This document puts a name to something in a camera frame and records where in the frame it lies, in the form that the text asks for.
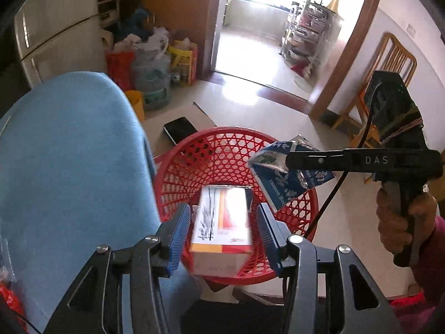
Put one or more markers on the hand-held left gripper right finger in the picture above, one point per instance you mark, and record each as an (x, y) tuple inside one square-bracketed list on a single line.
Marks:
[(269, 240)]

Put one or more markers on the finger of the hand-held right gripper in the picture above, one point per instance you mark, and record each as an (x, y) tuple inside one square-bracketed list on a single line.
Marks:
[(313, 160)]

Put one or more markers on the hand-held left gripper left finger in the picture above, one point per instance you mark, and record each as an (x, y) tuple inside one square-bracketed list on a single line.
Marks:
[(179, 236)]

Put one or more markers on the blue and white snack packet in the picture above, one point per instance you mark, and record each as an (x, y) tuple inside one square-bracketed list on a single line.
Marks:
[(278, 188)]

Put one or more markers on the white and orange carton box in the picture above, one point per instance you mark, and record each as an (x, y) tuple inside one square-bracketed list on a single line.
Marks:
[(222, 222)]

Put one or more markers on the red plastic basket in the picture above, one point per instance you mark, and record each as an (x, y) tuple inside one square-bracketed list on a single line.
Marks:
[(215, 153)]

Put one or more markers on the person's right forearm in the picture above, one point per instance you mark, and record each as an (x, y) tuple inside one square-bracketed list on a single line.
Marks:
[(431, 257)]

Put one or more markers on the person's right hand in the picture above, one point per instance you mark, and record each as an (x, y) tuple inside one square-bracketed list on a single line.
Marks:
[(387, 215)]

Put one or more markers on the black smartphone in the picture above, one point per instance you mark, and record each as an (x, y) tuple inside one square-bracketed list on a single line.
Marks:
[(179, 128)]

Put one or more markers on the wooden chair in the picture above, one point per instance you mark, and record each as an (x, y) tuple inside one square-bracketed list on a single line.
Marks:
[(393, 47)]

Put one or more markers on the blue tablecloth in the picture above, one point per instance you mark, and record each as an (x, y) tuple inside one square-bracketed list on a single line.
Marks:
[(69, 163)]

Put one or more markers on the yellow plastic bin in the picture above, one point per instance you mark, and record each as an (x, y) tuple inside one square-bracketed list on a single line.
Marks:
[(136, 104)]

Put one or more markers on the yellow cone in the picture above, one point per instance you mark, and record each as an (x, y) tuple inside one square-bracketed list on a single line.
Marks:
[(333, 4)]

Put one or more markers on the yellow printed bag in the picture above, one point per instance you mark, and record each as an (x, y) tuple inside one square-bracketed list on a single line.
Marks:
[(182, 62)]

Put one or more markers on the red shopping bag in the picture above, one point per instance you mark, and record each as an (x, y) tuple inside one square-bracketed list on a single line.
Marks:
[(120, 69)]

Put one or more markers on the wooden cabinet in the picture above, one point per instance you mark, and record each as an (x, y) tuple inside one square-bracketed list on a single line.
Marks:
[(187, 14)]

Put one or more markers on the white plastic bags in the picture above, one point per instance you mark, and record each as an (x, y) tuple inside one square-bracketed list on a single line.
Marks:
[(153, 40)]

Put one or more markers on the blue cloth bundle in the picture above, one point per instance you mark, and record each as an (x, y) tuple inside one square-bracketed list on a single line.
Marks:
[(134, 24)]

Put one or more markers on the two-door refrigerator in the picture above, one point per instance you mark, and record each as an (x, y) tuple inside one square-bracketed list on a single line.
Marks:
[(59, 24)]

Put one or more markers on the wooden door frame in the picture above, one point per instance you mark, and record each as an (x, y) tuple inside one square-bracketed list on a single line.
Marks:
[(347, 41)]

